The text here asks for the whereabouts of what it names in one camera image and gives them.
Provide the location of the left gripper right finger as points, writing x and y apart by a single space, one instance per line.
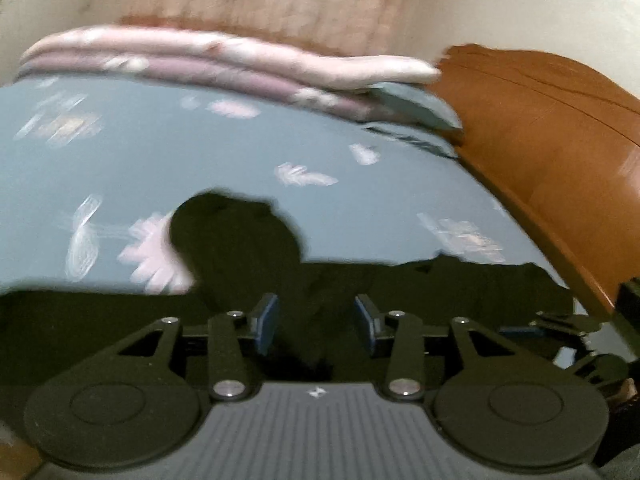
495 401

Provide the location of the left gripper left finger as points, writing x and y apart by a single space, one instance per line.
141 398

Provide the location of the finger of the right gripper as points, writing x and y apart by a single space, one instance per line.
604 371
570 324

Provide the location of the black sweatpants with drawstring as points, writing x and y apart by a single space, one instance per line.
238 251

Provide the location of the wooden headboard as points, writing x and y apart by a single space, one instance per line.
558 143

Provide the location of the blue patterned bed sheet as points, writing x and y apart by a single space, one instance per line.
93 167

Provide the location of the purple floral folded quilt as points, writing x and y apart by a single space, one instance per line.
210 74

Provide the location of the white floral folded quilt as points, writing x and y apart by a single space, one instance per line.
331 72

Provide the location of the patterned beige pink curtain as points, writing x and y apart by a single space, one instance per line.
270 0

